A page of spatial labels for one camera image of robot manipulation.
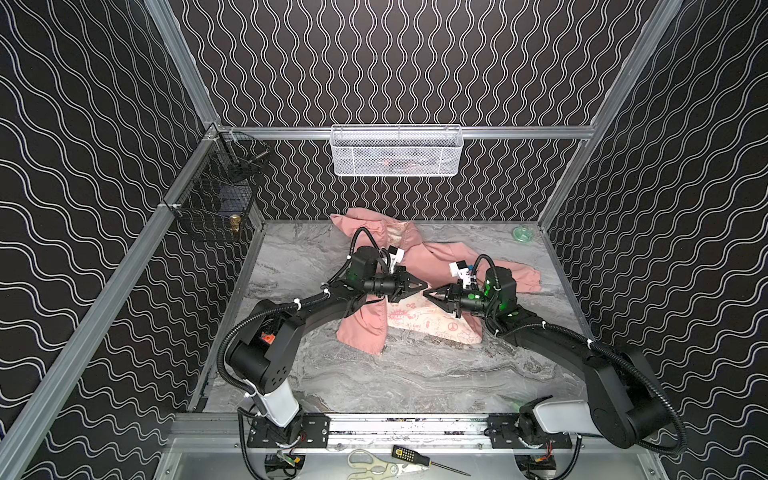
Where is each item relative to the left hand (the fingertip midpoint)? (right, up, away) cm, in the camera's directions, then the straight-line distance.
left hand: (438, 288), depth 76 cm
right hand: (-3, -2, +2) cm, 4 cm away
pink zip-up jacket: (-2, -10, +19) cm, 22 cm away
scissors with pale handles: (-16, -41, -7) cm, 45 cm away
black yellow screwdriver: (-7, -39, -6) cm, 40 cm away
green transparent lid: (+40, +16, +40) cm, 59 cm away
